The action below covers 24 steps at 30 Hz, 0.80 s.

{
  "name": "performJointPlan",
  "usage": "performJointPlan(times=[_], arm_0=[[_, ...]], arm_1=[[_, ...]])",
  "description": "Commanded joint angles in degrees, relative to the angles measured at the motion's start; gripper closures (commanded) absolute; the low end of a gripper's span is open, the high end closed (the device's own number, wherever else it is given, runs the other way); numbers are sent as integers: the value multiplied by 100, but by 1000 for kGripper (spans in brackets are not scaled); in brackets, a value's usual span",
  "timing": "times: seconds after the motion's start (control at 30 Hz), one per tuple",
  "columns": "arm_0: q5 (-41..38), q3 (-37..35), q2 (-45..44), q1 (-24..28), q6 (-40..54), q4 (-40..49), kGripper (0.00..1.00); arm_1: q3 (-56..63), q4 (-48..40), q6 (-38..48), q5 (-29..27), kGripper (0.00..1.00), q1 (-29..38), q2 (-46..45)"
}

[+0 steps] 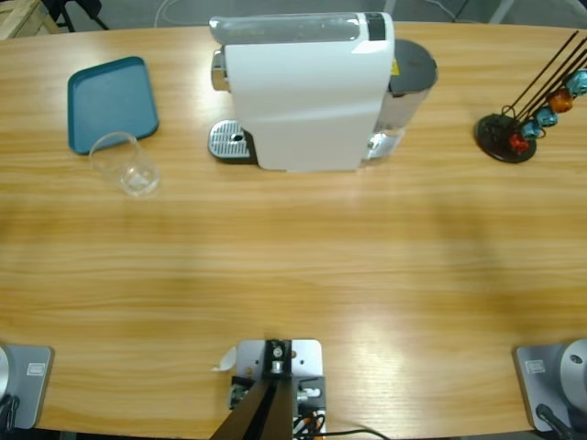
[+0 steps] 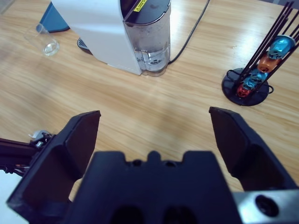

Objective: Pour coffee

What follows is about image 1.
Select white tape tag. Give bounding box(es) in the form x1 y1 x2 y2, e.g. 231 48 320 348
210 346 238 373

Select white capsule coffee machine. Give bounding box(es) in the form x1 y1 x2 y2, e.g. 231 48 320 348
208 11 396 175

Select black chair legs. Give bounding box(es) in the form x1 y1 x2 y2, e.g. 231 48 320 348
43 0 111 32

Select white floor cable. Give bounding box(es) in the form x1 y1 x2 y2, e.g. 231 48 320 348
153 0 216 28

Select black coffee machine drip tray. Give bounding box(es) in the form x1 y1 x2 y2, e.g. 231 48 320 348
208 118 258 165

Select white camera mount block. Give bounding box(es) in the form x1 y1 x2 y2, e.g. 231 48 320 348
228 338 329 440

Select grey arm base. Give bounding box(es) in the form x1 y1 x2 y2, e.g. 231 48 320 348
0 344 55 431
512 337 587 433

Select orange cable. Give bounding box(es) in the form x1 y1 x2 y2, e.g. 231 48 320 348
293 411 322 435

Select clear glass cup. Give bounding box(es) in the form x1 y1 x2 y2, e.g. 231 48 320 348
88 131 161 199

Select black capsule holder stand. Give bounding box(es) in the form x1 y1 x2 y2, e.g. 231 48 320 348
474 29 587 165

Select black base cable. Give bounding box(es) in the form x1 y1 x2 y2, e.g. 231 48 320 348
0 394 22 432
535 402 574 440

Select teal plastic tray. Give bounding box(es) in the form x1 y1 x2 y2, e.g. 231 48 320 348
67 55 161 156

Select dark camera post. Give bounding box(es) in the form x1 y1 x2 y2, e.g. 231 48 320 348
213 338 294 440

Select grey translucent machine lever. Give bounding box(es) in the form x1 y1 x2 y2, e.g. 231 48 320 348
208 12 361 46

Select orange coffee capsule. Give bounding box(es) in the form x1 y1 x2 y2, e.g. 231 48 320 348
548 89 574 115

